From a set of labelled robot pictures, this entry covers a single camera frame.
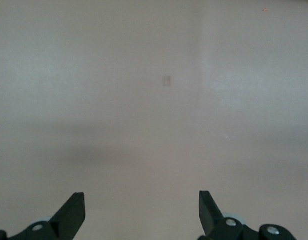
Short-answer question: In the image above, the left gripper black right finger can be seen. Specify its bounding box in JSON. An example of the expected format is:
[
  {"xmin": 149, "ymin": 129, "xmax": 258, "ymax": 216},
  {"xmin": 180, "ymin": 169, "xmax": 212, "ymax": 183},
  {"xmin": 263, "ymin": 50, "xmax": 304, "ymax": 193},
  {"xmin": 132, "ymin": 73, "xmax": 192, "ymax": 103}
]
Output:
[{"xmin": 198, "ymin": 190, "xmax": 245, "ymax": 240}]

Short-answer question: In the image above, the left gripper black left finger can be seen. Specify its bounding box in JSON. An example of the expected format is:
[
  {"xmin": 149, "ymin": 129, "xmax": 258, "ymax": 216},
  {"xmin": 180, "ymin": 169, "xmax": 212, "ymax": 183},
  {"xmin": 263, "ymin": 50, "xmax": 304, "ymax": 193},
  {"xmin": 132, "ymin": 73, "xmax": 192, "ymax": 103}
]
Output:
[{"xmin": 8, "ymin": 192, "xmax": 86, "ymax": 240}]

